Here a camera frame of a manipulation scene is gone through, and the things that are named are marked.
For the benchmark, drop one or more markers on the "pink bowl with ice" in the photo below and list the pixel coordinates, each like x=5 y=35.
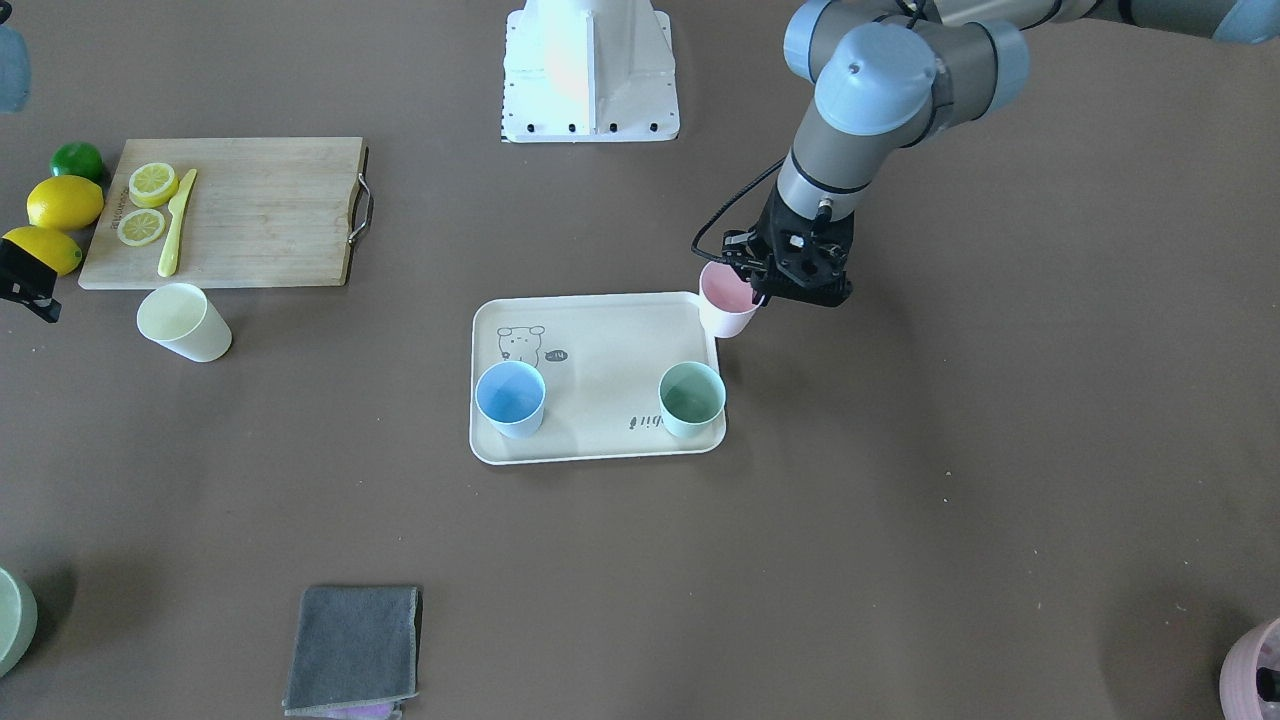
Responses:
x=1248 y=675

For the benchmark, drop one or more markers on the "wooden cutting board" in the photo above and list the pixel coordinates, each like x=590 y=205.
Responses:
x=263 y=212

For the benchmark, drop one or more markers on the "pink plastic cup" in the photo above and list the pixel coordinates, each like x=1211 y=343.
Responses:
x=726 y=303

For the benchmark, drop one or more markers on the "lemon half slice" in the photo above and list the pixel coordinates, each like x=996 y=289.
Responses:
x=140 y=227

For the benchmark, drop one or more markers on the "green lime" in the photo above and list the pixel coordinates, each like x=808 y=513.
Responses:
x=80 y=159

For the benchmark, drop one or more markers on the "gray folded cloth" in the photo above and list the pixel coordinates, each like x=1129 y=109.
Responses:
x=355 y=652

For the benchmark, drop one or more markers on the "cream plastic cup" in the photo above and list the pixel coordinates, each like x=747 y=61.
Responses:
x=179 y=316

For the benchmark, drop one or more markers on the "blue plastic cup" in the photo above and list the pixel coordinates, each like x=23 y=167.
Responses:
x=511 y=395

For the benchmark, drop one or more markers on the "whole yellow lemon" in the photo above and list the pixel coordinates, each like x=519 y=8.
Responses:
x=65 y=203

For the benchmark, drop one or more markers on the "cream serving tray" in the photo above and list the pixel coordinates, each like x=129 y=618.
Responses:
x=602 y=357

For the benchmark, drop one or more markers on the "green plastic cup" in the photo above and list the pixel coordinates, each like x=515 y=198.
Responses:
x=691 y=396

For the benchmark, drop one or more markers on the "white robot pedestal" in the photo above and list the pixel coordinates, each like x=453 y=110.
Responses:
x=589 y=72

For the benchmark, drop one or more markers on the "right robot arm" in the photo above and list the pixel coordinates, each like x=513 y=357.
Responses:
x=15 y=75

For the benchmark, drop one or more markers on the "yellow plastic knife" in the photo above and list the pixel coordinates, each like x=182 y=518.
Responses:
x=167 y=265

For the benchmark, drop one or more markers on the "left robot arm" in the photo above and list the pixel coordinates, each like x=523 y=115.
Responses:
x=888 y=75

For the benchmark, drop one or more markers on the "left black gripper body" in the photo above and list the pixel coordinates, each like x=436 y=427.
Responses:
x=741 y=252

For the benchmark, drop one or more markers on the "green bowl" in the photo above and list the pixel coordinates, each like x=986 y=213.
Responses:
x=19 y=618

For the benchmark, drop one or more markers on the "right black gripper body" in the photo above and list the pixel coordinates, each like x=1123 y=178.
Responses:
x=24 y=280

